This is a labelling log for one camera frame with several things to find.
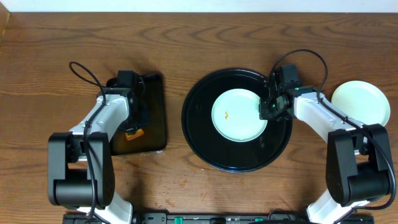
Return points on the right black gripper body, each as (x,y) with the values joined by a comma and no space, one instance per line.
(270,110)

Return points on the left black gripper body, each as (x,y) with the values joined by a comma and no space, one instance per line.
(138,121)

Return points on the light green plate top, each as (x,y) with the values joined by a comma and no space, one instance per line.
(235,115)

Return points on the light green plate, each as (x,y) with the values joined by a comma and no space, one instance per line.
(235,115)
(362,101)

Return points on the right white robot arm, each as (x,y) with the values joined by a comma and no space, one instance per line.
(359,170)

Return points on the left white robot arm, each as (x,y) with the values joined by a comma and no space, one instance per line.
(80,168)

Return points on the black rectangular tray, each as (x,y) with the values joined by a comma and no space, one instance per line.
(155,134)

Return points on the black round tray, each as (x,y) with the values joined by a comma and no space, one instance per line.
(209,144)

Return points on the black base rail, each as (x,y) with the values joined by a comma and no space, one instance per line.
(162,218)

